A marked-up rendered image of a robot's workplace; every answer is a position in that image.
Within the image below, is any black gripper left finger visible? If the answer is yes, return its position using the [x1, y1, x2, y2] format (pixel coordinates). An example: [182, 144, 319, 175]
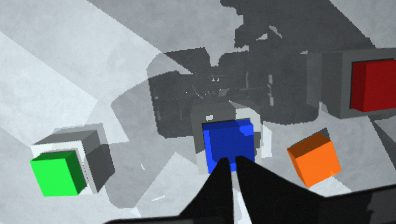
[103, 158, 234, 224]

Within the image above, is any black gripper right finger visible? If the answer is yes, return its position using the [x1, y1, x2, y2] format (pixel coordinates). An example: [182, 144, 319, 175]
[235, 155, 396, 224]

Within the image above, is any blue button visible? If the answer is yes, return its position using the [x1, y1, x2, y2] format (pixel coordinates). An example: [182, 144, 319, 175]
[190, 99, 262, 175]

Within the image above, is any orange cube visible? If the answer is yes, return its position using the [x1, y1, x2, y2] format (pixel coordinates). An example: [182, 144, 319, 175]
[287, 133, 341, 188]

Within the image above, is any red button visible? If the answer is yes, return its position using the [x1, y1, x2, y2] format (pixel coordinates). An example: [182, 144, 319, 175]
[321, 47, 396, 119]

